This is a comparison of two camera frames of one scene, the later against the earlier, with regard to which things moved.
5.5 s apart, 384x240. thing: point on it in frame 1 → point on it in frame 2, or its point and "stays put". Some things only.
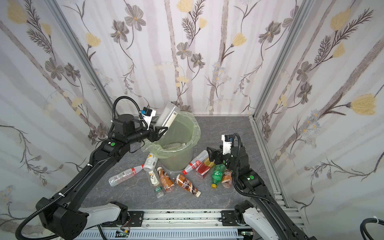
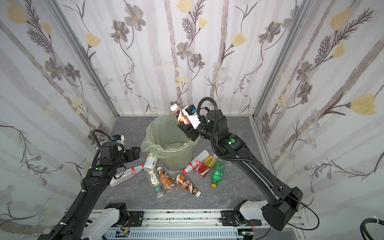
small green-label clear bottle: [159, 192] stays put
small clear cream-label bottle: [154, 178] stays put
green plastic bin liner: [180, 136] stays put
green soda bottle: [217, 174] stays put
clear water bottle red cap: [117, 179] stays put
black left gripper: [152, 133] → [132, 154]
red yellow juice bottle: [203, 168] stays put
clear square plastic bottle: [168, 115] → [175, 146]
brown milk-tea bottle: [226, 181] → [182, 119]
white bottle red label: [196, 161] stays put
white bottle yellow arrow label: [151, 162] stays put
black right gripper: [218, 154] → [186, 130]
